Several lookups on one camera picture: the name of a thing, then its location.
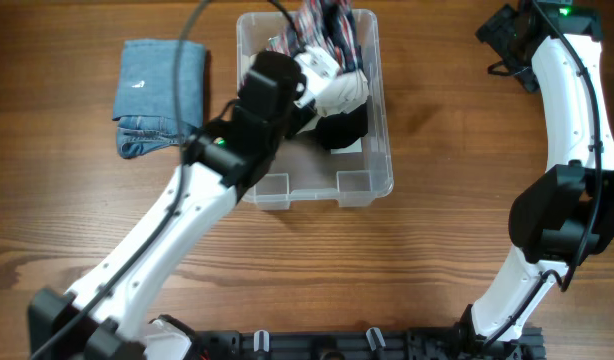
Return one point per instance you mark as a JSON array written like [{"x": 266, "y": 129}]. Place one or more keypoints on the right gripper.
[{"x": 494, "y": 32}]

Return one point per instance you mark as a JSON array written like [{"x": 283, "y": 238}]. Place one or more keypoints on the white label in bin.
[{"x": 355, "y": 147}]

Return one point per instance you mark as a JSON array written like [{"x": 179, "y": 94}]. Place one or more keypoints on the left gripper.
[{"x": 296, "y": 114}]

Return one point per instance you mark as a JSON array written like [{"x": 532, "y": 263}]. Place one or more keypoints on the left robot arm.
[{"x": 101, "y": 315}]

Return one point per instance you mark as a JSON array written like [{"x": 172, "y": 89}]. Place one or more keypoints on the blue denim jeans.
[{"x": 144, "y": 104}]

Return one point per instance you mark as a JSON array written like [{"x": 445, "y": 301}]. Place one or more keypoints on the clear plastic storage bin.
[{"x": 303, "y": 171}]

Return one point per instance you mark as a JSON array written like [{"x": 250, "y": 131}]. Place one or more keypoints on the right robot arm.
[{"x": 552, "y": 48}]

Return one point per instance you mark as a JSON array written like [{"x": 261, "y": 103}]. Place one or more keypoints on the black garment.
[{"x": 341, "y": 130}]

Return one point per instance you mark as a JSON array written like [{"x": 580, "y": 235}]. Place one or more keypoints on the white printed t-shirt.
[{"x": 343, "y": 95}]

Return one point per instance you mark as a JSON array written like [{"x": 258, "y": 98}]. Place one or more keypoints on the red plaid shirt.
[{"x": 328, "y": 24}]

